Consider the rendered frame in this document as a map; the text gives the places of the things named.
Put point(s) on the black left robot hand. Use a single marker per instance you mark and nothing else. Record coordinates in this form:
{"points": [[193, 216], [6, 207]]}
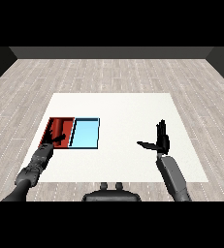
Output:
{"points": [[50, 137]]}

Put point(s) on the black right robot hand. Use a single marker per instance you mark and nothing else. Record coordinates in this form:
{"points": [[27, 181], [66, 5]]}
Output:
{"points": [[163, 143]]}

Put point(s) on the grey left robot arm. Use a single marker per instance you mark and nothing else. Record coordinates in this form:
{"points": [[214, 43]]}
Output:
{"points": [[36, 164]]}

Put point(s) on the red shallow open box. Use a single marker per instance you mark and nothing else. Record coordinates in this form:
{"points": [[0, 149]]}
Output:
{"points": [[67, 135]]}

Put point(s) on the light blue shallow open box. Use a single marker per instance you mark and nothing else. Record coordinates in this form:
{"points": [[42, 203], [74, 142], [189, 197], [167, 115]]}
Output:
{"points": [[85, 134]]}

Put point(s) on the dark grey robot body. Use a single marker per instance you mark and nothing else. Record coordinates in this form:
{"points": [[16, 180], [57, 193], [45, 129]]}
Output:
{"points": [[112, 195]]}

